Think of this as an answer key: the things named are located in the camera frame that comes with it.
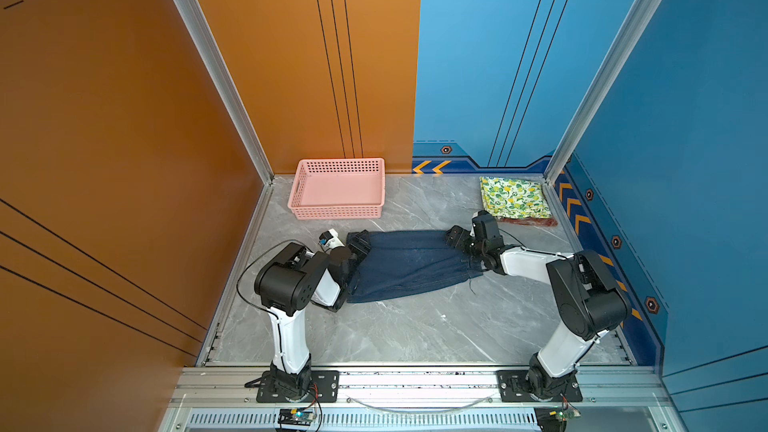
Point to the pink perforated plastic basket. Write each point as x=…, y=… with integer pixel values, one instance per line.
x=338, y=189

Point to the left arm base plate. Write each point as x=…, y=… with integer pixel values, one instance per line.
x=323, y=385

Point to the aluminium corner post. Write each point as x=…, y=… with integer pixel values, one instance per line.
x=631, y=30
x=203, y=38

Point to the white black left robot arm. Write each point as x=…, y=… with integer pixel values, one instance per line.
x=287, y=284

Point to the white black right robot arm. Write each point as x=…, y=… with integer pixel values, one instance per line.
x=589, y=302

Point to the aluminium left corner post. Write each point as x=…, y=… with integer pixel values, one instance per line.
x=203, y=38

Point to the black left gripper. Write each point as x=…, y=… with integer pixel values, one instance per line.
x=363, y=248

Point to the green circuit board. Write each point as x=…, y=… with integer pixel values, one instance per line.
x=297, y=419

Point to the aluminium right corner post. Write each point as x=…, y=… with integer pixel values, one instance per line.
x=631, y=30

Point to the dark navy skirt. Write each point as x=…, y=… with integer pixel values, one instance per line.
x=410, y=262

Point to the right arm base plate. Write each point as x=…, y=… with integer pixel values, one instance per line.
x=535, y=385

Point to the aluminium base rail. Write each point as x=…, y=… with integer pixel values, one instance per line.
x=421, y=398

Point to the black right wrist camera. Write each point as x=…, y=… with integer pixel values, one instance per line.
x=486, y=225

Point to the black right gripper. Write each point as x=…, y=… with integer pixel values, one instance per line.
x=464, y=235

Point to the lemon print skirt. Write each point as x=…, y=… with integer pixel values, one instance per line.
x=514, y=199

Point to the right circuit board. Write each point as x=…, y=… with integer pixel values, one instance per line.
x=555, y=420

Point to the red plaid skirt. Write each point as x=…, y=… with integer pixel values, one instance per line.
x=530, y=221

